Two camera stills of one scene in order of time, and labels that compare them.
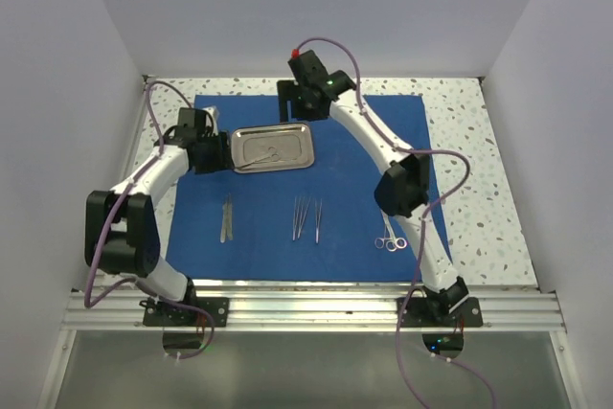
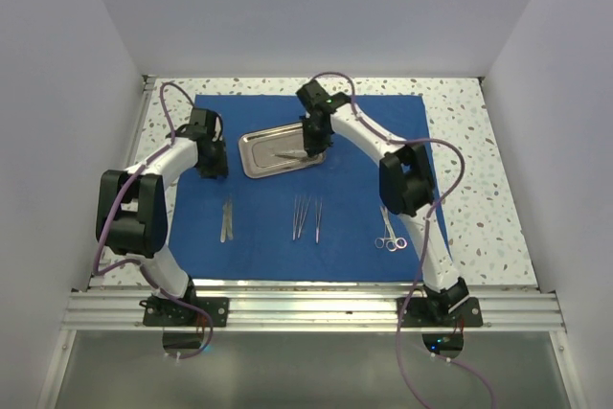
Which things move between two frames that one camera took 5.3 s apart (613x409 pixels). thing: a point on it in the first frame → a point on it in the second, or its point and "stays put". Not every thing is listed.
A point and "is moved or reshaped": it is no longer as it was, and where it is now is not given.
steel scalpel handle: [229, 218] stays put
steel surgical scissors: [272, 153] → [302, 154]
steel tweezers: [318, 215] stays put
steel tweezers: [302, 216] stays put
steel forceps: [391, 240] stays put
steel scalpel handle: [223, 223] stays put
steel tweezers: [295, 216] stays put
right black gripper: [287, 90] → [313, 146]
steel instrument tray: [272, 147] is moved or reshaped
